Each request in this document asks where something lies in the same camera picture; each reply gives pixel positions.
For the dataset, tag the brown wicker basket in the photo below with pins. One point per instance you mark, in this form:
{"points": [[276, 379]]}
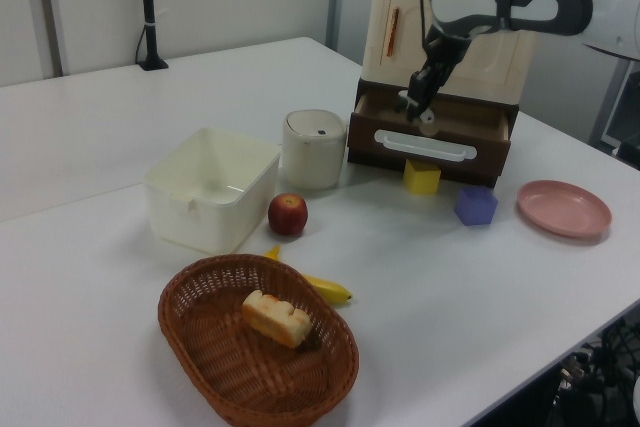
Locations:
{"points": [[225, 372]]}

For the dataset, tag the yellow block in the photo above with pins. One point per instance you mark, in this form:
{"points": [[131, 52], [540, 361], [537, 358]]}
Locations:
{"points": [[422, 177]]}

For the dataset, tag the small cream lidded trash can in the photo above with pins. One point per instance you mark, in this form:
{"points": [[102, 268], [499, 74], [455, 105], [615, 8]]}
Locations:
{"points": [[312, 152]]}

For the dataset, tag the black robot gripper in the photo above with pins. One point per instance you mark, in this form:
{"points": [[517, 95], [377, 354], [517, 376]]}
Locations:
{"points": [[445, 54]]}

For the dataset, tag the black camera pole with clamp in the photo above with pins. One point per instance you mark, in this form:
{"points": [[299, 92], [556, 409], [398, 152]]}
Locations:
{"points": [[148, 22]]}

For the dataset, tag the wooden drawer with brown front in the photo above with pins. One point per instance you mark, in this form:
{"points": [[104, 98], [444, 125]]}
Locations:
{"points": [[440, 139]]}

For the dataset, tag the yellow banana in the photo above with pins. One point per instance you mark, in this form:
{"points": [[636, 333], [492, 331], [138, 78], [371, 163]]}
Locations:
{"points": [[330, 289]]}

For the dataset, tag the dark brown drawer housing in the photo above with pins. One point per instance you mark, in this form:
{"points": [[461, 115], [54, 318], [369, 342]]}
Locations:
{"points": [[514, 142]]}

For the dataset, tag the cream plastic storage box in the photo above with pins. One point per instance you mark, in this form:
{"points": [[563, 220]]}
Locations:
{"points": [[210, 192]]}

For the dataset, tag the pink plastic plate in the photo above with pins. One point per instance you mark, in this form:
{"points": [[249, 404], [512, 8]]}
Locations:
{"points": [[562, 207]]}

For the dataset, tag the red apple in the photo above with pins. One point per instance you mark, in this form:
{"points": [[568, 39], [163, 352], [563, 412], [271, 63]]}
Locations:
{"points": [[287, 214]]}

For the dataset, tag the toasted bread piece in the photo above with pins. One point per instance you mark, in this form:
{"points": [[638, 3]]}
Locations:
{"points": [[275, 319]]}

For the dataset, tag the purple hexagonal block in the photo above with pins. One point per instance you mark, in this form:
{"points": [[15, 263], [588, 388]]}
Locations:
{"points": [[476, 205]]}

